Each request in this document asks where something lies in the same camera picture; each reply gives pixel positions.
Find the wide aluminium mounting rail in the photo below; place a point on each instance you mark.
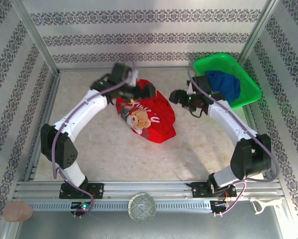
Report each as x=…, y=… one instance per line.
x=148, y=188

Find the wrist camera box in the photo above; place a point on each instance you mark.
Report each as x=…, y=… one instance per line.
x=189, y=90
x=135, y=78

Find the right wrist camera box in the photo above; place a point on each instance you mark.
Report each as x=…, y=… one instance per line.
x=189, y=90

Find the white peeler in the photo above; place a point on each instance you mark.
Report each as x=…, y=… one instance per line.
x=260, y=207

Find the small circuit board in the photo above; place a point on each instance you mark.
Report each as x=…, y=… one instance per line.
x=219, y=204
x=80, y=205

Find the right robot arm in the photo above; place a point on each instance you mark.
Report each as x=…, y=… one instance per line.
x=228, y=122

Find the red printed t-shirt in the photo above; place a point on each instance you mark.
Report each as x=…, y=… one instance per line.
x=153, y=117

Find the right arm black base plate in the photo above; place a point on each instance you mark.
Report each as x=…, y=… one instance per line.
x=198, y=189

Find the green plastic basket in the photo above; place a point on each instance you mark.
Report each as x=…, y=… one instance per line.
x=248, y=84

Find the round patterned glass disc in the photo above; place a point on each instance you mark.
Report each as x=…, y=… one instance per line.
x=141, y=207

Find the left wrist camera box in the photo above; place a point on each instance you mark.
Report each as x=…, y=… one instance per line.
x=135, y=78

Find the aluminium frame post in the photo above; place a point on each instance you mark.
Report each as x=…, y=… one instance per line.
x=257, y=32
x=35, y=37

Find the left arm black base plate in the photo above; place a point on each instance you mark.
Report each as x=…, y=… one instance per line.
x=97, y=190

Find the pink plastic cup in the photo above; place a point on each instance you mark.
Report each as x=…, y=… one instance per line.
x=18, y=211

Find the blue cloth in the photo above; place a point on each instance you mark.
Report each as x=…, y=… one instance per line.
x=226, y=84

